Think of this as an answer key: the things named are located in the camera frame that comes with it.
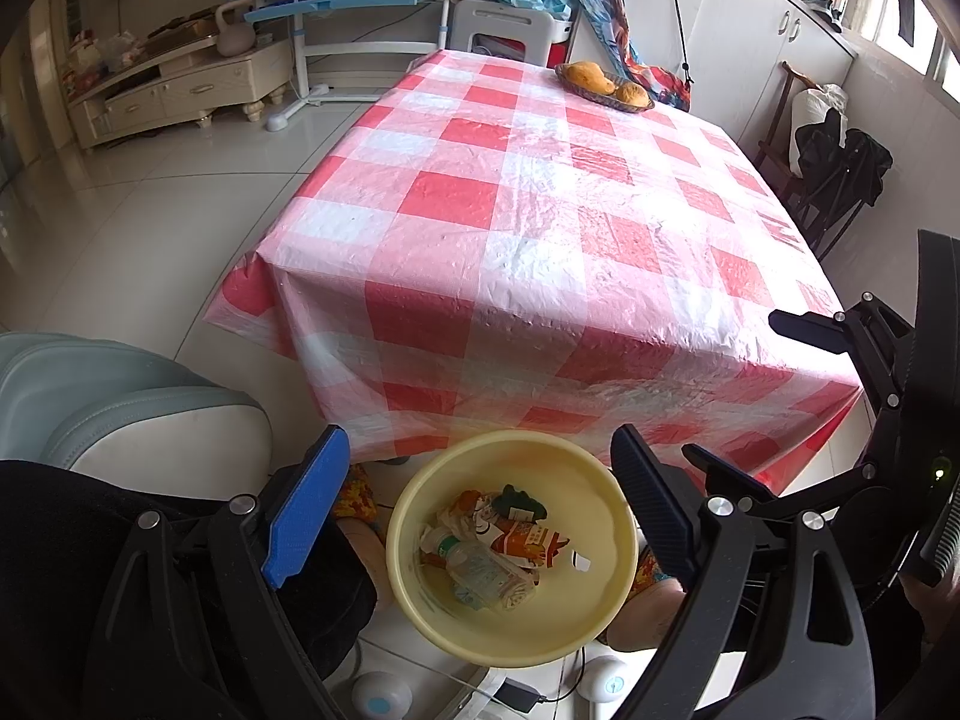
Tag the clear plastic bottle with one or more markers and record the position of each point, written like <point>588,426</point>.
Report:
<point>480,574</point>

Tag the yellow mango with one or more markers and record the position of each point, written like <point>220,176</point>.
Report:
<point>632,94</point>
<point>600,82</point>
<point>577,73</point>

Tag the yellow plastic basin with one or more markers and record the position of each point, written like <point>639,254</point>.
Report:
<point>577,615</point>

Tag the fruit basket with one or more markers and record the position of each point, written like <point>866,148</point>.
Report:
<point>611,99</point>

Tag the folding chair with clothes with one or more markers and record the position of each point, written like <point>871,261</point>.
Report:
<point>847,157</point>

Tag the red checked tablecloth table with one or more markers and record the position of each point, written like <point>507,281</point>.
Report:
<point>525,240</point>

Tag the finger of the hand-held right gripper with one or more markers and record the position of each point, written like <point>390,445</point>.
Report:
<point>720,465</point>
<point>806,330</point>

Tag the white round device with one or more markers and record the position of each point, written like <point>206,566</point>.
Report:
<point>382,699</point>
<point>611,681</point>

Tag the plastic bags on cabinet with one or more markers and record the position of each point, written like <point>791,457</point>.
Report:
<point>105,56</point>

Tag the wooden chair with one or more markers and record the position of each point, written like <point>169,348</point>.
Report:
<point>784,90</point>

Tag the black power adapter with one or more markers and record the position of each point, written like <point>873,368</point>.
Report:
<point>517,694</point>

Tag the white bag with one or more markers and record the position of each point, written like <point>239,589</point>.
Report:
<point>814,105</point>

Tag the person's foot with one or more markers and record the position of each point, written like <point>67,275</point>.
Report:
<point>645,607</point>
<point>367,540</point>

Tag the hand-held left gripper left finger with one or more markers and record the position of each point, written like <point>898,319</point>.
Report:
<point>307,510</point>

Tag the pink kettlebell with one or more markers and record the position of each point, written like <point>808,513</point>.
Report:
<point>236,37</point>

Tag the orange snack bag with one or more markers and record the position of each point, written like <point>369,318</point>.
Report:
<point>529,540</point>

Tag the light blue chair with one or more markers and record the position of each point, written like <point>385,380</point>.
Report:
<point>112,405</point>

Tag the white television cabinet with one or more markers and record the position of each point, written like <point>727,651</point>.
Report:
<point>187,90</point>

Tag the white plastic stool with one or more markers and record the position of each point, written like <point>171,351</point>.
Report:
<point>502,15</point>

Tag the green toy turtle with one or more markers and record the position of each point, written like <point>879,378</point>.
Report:
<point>521,499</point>

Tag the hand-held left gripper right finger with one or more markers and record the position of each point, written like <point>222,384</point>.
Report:
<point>660,510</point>

